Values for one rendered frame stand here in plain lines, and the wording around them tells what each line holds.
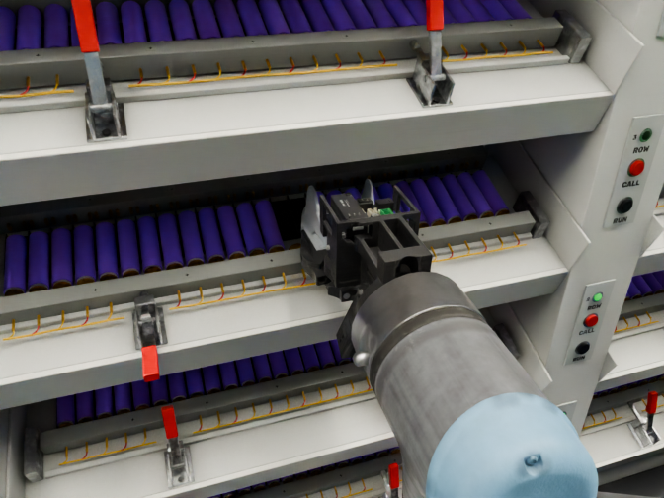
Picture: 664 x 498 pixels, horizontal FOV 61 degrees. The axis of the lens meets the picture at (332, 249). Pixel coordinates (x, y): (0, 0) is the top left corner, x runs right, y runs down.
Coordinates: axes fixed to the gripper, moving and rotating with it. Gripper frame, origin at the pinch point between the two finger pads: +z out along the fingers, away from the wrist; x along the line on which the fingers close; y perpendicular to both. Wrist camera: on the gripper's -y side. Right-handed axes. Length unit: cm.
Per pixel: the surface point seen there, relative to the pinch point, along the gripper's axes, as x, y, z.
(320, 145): 3.1, 11.1, -7.5
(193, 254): 14.4, -1.7, -1.3
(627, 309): -43.8, -21.0, -1.4
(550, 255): -24.3, -5.6, -5.8
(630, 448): -48, -45, -7
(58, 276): 26.7, -1.7, -1.6
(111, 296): 22.2, -2.8, -4.7
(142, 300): 19.4, -2.7, -6.1
